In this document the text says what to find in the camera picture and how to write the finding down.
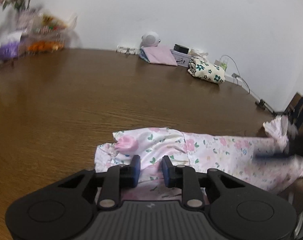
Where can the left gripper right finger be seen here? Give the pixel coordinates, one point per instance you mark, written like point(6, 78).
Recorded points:
point(185, 178)

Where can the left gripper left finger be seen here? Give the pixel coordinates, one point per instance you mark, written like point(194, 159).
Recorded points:
point(115, 179)

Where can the pink floral garment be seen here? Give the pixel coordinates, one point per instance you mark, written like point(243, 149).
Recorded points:
point(235, 156)

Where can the white power strip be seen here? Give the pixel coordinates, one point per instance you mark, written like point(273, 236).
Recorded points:
point(235, 80)

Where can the cream green-flower folded cloth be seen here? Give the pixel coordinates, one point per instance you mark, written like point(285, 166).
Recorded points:
point(204, 70)

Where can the lavender box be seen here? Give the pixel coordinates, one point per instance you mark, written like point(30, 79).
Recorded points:
point(181, 58)

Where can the pink folded cloth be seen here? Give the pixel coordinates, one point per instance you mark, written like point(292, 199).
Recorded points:
point(157, 55)

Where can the small black box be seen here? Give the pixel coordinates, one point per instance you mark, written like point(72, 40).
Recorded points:
point(181, 49)

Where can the white round speaker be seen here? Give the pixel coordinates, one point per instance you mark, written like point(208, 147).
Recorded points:
point(150, 39)

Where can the oranges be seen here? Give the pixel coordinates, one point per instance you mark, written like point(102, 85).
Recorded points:
point(45, 46)

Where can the purple tissue box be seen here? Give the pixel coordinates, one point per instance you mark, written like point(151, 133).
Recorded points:
point(12, 47)

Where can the clear snack bag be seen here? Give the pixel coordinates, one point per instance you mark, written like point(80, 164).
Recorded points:
point(42, 25)

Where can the white wall socket strip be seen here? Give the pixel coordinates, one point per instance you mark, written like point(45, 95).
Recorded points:
point(127, 50)

